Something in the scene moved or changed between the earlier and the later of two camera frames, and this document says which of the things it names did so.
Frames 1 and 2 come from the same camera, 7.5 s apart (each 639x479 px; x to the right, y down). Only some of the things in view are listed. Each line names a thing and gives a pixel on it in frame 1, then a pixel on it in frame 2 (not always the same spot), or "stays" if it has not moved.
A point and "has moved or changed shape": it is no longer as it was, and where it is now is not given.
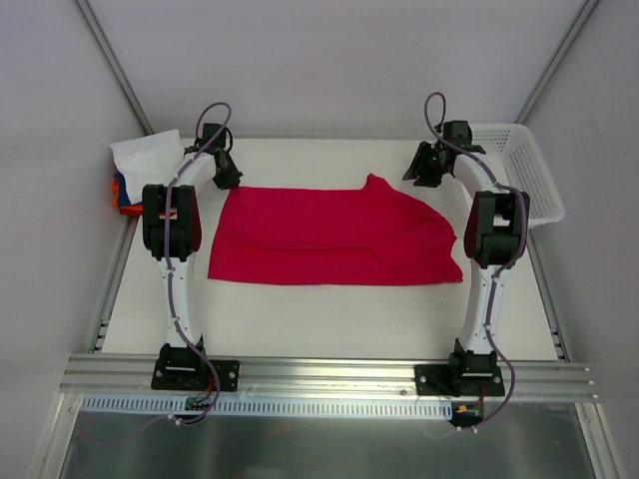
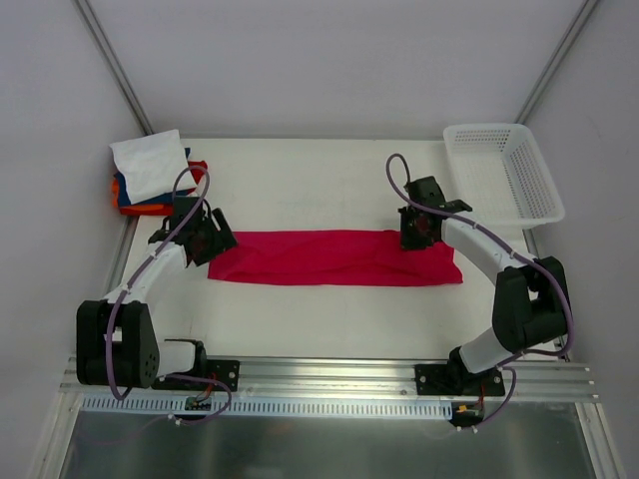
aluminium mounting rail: (312, 379) stays
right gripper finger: (418, 162) to (410, 243)
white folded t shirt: (149, 160) stays
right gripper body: (424, 168) to (411, 232)
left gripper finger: (231, 170) to (227, 237)
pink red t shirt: (370, 236) has moved or changed shape
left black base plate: (193, 375) stays
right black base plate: (458, 380) stays
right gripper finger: (429, 180) to (405, 223)
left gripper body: (226, 173) to (215, 239)
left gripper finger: (227, 181) to (206, 256)
